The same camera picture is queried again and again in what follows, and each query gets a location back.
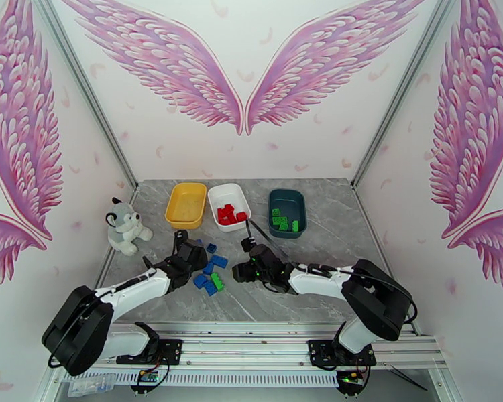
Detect yellow plastic container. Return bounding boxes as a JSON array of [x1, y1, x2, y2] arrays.
[[164, 182, 208, 230]]

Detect dark teal plastic container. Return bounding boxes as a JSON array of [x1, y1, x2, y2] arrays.
[[268, 188, 308, 239]]

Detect small controller board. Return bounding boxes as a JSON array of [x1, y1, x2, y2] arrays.
[[129, 369, 168, 395], [337, 371, 368, 397]]

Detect aluminum mounting rail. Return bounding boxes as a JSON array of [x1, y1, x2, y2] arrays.
[[48, 323, 449, 371]]

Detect red black power cable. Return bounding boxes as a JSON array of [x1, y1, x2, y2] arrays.
[[105, 348, 170, 387]]

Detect clear plastic bag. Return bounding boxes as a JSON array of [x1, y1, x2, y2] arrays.
[[66, 373, 116, 399]]

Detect white plastic container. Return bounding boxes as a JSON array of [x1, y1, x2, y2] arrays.
[[207, 183, 252, 233]]

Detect grey white husky plush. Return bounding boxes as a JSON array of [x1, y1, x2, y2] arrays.
[[105, 197, 154, 257]]

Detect black tweezers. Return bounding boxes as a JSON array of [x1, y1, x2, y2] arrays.
[[390, 364, 429, 392]]

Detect aluminum frame post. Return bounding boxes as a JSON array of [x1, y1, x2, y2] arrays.
[[29, 0, 140, 192], [351, 0, 462, 190]]

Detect white slotted cable duct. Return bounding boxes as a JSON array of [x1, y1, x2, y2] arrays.
[[60, 369, 341, 389]]

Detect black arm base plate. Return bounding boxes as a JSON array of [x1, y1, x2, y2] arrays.
[[116, 338, 183, 366], [308, 338, 378, 367]]

